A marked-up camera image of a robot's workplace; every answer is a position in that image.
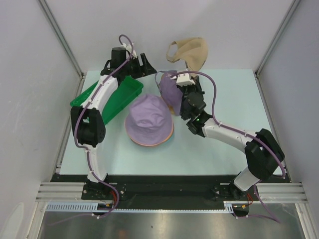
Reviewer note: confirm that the lavender purple hat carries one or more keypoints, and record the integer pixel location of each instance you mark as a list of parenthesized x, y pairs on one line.
[(149, 120)]

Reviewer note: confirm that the aluminium frame post left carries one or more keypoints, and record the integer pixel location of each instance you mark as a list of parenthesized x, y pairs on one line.
[(44, 6)]

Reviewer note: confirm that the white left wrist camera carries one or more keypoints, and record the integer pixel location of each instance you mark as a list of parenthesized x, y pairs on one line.
[(130, 48)]

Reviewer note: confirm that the aluminium frame post right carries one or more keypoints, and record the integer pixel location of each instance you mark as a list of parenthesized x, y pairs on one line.
[(282, 27)]

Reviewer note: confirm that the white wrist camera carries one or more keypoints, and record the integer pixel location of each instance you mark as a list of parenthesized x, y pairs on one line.
[(184, 80), (130, 48)]

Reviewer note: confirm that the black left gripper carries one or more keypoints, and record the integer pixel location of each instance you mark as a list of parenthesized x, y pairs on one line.
[(147, 69)]

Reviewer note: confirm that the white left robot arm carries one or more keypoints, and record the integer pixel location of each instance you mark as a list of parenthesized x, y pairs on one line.
[(116, 88)]

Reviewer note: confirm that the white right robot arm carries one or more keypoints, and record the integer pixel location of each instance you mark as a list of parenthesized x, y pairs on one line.
[(263, 153)]

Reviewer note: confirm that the green plastic tray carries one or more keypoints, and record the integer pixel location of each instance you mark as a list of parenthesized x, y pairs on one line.
[(128, 90)]

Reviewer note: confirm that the lavender baseball cap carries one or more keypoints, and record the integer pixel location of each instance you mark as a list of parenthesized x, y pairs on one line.
[(168, 89)]

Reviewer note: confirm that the wooden hat stand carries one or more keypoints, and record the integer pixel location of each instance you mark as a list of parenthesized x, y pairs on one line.
[(171, 110)]

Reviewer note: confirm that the pink hat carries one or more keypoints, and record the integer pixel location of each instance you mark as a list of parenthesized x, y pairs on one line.
[(157, 144)]

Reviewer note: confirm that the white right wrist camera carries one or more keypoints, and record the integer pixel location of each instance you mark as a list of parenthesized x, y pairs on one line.
[(184, 80)]

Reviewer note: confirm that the tan brimmed hat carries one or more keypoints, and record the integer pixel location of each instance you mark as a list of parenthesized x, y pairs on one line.
[(193, 51)]

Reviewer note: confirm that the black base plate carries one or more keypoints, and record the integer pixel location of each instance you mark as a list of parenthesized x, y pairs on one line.
[(137, 192)]

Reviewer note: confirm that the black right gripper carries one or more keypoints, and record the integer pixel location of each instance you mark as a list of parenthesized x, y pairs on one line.
[(197, 86)]

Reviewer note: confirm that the aluminium frame post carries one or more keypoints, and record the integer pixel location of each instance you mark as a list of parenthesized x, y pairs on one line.
[(282, 27), (44, 6)]

